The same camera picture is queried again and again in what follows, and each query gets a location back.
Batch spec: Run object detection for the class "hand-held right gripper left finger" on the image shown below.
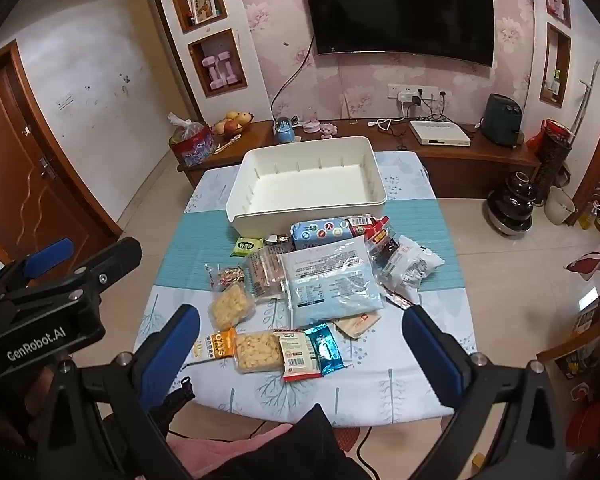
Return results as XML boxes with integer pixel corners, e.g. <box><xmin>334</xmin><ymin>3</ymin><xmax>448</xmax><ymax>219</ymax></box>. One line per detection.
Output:
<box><xmin>32</xmin><ymin>304</ymin><xmax>202</xmax><ymax>480</ymax></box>

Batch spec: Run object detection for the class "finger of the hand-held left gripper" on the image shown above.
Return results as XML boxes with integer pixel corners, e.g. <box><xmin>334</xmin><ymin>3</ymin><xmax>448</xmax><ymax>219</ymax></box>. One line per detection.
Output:
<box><xmin>15</xmin><ymin>237</ymin><xmax>143</xmax><ymax>306</ymax></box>
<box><xmin>0</xmin><ymin>239</ymin><xmax>74</xmax><ymax>288</ymax></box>

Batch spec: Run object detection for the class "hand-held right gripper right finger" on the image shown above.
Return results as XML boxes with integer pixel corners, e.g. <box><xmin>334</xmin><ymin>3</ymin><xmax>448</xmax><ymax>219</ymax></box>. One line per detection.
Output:
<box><xmin>401</xmin><ymin>304</ymin><xmax>567</xmax><ymax>480</ymax></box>

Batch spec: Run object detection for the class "orange oat snack packet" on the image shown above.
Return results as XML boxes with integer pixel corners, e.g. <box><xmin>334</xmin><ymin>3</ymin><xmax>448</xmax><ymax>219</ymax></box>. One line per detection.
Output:
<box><xmin>198</xmin><ymin>328</ymin><xmax>238</xmax><ymax>361</ymax></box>

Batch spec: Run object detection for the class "thin red snack wrapper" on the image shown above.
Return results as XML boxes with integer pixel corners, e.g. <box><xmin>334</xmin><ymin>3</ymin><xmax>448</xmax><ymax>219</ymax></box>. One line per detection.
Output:
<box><xmin>382</xmin><ymin>287</ymin><xmax>421</xmax><ymax>308</ymax></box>

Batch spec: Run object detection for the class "beige cracker packet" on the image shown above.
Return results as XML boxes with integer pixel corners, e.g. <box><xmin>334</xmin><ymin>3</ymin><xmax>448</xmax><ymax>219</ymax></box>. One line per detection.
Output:
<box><xmin>335</xmin><ymin>310</ymin><xmax>383</xmax><ymax>338</ymax></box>

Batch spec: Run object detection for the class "clear puffed corn packet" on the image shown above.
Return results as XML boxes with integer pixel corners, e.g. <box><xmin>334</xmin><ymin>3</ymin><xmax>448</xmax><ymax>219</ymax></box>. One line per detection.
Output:
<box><xmin>208</xmin><ymin>282</ymin><xmax>256</xmax><ymax>328</ymax></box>
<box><xmin>234</xmin><ymin>331</ymin><xmax>285</xmax><ymax>374</ymax></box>

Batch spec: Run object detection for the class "white crinkled snack packet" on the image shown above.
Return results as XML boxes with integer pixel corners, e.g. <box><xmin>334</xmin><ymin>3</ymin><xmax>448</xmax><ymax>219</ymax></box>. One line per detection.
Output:
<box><xmin>380</xmin><ymin>235</ymin><xmax>445</xmax><ymax>293</ymax></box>

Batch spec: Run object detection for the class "clear colourful nut packet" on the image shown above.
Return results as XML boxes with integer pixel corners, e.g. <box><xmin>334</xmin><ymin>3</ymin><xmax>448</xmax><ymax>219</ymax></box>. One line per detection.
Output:
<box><xmin>205</xmin><ymin>262</ymin><xmax>246</xmax><ymax>291</ymax></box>

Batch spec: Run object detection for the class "small blue snack packet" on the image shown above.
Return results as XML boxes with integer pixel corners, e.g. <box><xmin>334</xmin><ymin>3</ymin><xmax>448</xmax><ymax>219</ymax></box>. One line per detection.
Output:
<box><xmin>305</xmin><ymin>323</ymin><xmax>342</xmax><ymax>376</ymax></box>

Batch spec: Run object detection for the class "large pale blue snack packet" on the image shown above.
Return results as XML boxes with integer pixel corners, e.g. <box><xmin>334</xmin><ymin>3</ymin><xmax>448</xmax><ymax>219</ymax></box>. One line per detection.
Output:
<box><xmin>278</xmin><ymin>236</ymin><xmax>385</xmax><ymax>328</ymax></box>

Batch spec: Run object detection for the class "clear packet of brown pastry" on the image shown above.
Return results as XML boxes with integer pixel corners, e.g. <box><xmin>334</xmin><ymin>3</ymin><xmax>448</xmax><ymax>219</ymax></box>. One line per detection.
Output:
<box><xmin>243</xmin><ymin>245</ymin><xmax>288</xmax><ymax>301</ymax></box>

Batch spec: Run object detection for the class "red label dark snack packet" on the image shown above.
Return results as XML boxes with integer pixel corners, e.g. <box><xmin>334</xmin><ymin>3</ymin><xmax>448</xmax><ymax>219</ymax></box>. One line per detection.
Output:
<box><xmin>347</xmin><ymin>215</ymin><xmax>398</xmax><ymax>266</ymax></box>

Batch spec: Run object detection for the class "small green snack packet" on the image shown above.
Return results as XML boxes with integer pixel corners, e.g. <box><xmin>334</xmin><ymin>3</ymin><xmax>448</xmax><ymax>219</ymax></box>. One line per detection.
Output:
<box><xmin>231</xmin><ymin>236</ymin><xmax>265</xmax><ymax>259</ymax></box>

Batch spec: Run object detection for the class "blue packet with round icons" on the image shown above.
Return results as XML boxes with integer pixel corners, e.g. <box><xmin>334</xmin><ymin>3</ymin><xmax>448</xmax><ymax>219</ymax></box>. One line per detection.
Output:
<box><xmin>290</xmin><ymin>217</ymin><xmax>353</xmax><ymax>251</ymax></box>

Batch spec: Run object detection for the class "white plastic storage bin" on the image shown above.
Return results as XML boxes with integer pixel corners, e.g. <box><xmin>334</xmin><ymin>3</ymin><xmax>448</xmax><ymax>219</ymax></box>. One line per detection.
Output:
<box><xmin>225</xmin><ymin>136</ymin><xmax>388</xmax><ymax>238</ymax></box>

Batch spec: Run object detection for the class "person's pink trouser leg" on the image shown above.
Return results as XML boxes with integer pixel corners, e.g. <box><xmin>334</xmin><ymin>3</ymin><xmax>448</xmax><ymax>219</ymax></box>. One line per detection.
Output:
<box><xmin>165</xmin><ymin>422</ymin><xmax>293</xmax><ymax>480</ymax></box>

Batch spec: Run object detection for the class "plastic bag with red tin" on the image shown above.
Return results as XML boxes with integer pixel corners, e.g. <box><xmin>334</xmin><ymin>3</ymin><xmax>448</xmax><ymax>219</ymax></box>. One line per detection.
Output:
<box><xmin>167</xmin><ymin>112</ymin><xmax>217</xmax><ymax>168</ymax></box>

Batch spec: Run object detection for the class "person's black garment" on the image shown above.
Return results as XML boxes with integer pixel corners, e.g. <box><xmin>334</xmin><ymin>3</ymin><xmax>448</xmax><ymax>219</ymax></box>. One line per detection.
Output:
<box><xmin>215</xmin><ymin>404</ymin><xmax>373</xmax><ymax>480</ymax></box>

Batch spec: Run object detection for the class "brown ceramic tiered fountain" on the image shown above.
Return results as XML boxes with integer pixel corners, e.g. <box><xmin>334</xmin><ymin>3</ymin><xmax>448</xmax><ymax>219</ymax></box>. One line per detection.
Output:
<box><xmin>482</xmin><ymin>171</ymin><xmax>536</xmax><ymax>237</ymax></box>

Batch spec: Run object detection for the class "bowl of fruit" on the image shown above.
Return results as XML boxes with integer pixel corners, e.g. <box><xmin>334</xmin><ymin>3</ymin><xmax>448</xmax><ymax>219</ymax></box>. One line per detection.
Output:
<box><xmin>211</xmin><ymin>110</ymin><xmax>255</xmax><ymax>137</ymax></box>

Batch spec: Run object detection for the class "wooden television cabinet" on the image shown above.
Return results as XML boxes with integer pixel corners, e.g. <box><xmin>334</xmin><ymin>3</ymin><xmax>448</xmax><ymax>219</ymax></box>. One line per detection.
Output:
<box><xmin>176</xmin><ymin>119</ymin><xmax>541</xmax><ymax>200</ymax></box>

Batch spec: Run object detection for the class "white bucket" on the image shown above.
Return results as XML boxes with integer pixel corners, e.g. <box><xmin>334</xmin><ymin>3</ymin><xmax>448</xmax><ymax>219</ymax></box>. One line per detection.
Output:
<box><xmin>545</xmin><ymin>186</ymin><xmax>577</xmax><ymax>226</ymax></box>

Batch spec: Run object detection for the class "pink dumbbell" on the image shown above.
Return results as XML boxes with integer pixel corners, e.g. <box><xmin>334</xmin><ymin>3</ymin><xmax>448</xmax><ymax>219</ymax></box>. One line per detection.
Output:
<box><xmin>217</xmin><ymin>51</ymin><xmax>237</xmax><ymax>85</ymax></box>
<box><xmin>201</xmin><ymin>57</ymin><xmax>221</xmax><ymax>88</ymax></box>

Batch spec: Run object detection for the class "white set-top box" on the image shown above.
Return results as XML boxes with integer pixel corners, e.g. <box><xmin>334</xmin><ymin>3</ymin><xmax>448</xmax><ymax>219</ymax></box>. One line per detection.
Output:
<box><xmin>409</xmin><ymin>119</ymin><xmax>472</xmax><ymax>148</ymax></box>

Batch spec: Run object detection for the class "red and black vase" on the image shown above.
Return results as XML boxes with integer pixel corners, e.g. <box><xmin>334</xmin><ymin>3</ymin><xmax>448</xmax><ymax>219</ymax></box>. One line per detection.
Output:
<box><xmin>532</xmin><ymin>119</ymin><xmax>577</xmax><ymax>206</ymax></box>

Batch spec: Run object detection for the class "dark green air fryer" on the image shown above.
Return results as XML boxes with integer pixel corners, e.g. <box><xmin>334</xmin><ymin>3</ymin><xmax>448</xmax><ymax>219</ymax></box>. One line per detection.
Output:
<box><xmin>481</xmin><ymin>93</ymin><xmax>523</xmax><ymax>148</ymax></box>

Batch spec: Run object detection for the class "white power strip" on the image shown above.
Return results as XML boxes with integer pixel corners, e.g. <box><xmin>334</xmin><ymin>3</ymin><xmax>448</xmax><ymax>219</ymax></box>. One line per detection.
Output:
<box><xmin>387</xmin><ymin>83</ymin><xmax>438</xmax><ymax>101</ymax></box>

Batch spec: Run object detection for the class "white wall niche shelf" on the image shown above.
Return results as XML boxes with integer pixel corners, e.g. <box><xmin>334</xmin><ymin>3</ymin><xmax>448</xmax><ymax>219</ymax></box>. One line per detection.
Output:
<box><xmin>150</xmin><ymin>0</ymin><xmax>248</xmax><ymax>121</ymax></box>

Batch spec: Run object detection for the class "white charger cable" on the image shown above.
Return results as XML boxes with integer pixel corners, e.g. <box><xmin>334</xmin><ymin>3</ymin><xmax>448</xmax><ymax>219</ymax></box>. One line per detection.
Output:
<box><xmin>375</xmin><ymin>102</ymin><xmax>416</xmax><ymax>133</ymax></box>

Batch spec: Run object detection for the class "black television cable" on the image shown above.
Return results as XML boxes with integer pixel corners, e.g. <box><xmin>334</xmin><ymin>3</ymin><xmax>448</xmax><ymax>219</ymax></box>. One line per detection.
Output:
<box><xmin>270</xmin><ymin>35</ymin><xmax>316</xmax><ymax>121</ymax></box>

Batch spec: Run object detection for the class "white picture frame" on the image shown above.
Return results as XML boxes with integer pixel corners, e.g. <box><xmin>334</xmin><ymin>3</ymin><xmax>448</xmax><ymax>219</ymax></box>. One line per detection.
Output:
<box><xmin>187</xmin><ymin>0</ymin><xmax>216</xmax><ymax>21</ymax></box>

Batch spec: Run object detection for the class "white mop handle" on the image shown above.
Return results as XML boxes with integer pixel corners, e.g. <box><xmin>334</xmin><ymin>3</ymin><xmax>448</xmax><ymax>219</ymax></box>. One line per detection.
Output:
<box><xmin>572</xmin><ymin>60</ymin><xmax>600</xmax><ymax>136</ymax></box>

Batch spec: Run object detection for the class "narrow wall niche shelf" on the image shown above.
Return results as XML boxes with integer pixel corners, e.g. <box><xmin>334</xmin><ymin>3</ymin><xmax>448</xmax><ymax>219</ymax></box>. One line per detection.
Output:
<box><xmin>537</xmin><ymin>22</ymin><xmax>572</xmax><ymax>109</ymax></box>

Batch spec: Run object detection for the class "black wall television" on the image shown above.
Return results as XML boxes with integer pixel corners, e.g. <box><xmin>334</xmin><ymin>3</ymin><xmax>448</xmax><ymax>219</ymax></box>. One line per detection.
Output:
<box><xmin>298</xmin><ymin>0</ymin><xmax>496</xmax><ymax>67</ymax></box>

